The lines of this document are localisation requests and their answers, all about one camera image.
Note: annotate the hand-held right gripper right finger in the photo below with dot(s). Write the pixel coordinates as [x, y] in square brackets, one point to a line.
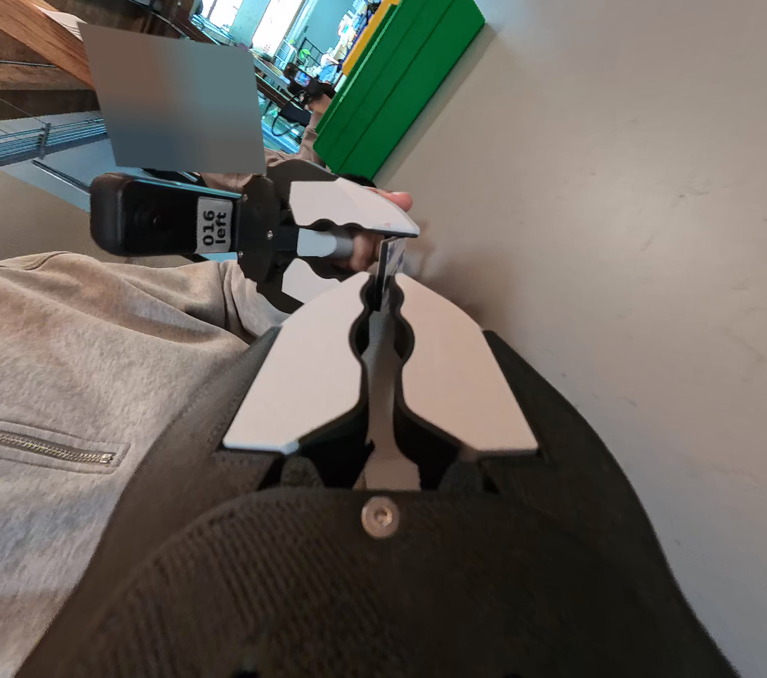
[461, 378]

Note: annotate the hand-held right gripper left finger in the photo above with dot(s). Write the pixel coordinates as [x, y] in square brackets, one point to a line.
[293, 378]

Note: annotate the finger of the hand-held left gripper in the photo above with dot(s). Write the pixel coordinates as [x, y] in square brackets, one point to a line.
[302, 288]
[341, 202]

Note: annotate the thin white card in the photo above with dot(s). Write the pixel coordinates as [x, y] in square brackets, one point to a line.
[392, 262]

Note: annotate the person's left forearm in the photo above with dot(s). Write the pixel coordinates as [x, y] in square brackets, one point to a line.
[251, 306]

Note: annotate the another person's forearm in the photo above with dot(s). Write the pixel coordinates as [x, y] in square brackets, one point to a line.
[310, 136]

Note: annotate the grey desk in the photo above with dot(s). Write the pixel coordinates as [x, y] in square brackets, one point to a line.
[599, 211]

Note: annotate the person's left hand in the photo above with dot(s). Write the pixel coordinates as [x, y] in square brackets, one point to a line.
[365, 256]

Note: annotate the green plastic bin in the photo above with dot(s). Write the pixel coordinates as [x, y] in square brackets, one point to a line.
[395, 79]

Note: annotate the person's grey sweater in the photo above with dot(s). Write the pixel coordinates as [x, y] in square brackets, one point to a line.
[90, 360]

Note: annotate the yellow plastic bin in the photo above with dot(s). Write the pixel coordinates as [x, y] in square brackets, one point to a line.
[374, 31]

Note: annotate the wooden beam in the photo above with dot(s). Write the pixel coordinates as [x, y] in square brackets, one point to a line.
[36, 31]

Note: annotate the black camera device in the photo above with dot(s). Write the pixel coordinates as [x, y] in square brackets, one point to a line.
[305, 82]

